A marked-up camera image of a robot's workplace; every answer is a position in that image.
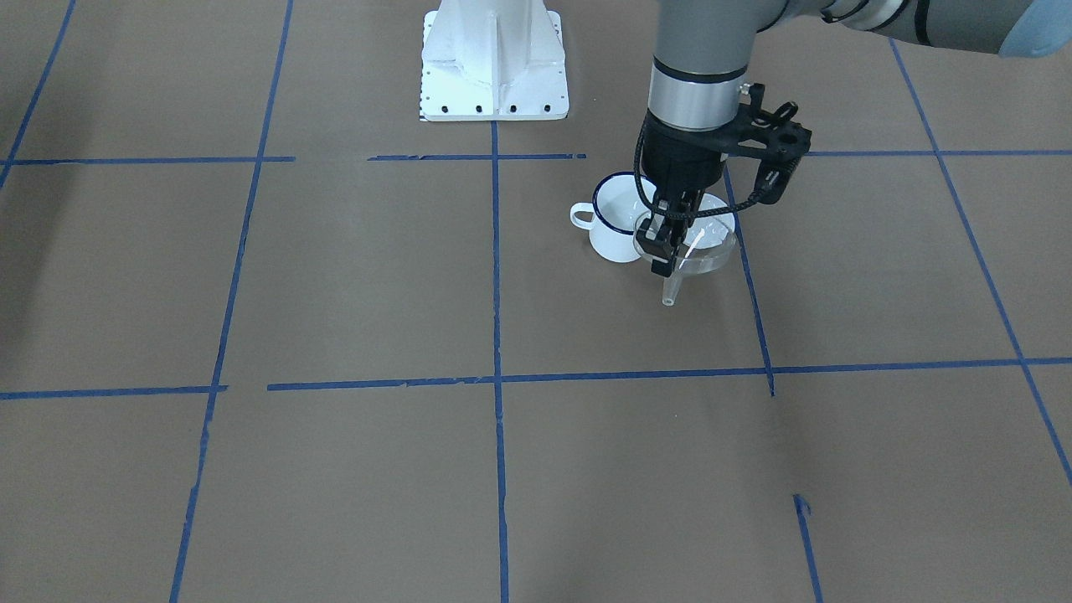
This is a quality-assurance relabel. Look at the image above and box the clear glass funnel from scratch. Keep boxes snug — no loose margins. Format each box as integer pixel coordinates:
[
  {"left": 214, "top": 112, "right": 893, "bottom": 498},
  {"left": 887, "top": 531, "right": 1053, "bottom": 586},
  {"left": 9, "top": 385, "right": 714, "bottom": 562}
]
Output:
[{"left": 641, "top": 232, "right": 738, "bottom": 307}]

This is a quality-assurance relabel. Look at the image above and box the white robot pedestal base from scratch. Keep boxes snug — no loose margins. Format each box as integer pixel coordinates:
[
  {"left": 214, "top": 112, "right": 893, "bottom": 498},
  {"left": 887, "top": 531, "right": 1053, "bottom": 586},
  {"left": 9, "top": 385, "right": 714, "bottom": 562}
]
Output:
[{"left": 419, "top": 1, "right": 570, "bottom": 122}]

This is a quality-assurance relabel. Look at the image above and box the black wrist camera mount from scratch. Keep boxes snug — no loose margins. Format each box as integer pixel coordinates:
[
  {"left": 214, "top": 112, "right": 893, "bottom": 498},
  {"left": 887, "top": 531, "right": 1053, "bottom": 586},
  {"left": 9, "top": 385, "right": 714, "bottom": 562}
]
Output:
[{"left": 723, "top": 83, "right": 812, "bottom": 211}]

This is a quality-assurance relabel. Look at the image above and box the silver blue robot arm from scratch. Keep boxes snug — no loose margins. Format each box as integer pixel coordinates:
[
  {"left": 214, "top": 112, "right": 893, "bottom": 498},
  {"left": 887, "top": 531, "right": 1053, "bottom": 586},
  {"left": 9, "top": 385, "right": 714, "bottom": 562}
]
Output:
[{"left": 632, "top": 1, "right": 1071, "bottom": 278}]

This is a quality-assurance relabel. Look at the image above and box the white enamel cup blue rim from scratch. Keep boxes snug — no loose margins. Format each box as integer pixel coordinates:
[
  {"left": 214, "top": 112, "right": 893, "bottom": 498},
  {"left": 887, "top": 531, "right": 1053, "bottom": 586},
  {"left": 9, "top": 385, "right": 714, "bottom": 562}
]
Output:
[{"left": 568, "top": 172, "right": 647, "bottom": 264}]

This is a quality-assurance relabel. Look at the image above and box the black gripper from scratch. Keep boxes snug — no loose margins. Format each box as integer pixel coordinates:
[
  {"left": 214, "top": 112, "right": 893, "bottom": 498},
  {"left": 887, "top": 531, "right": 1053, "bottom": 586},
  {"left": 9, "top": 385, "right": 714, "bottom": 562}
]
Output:
[{"left": 632, "top": 121, "right": 726, "bottom": 278}]

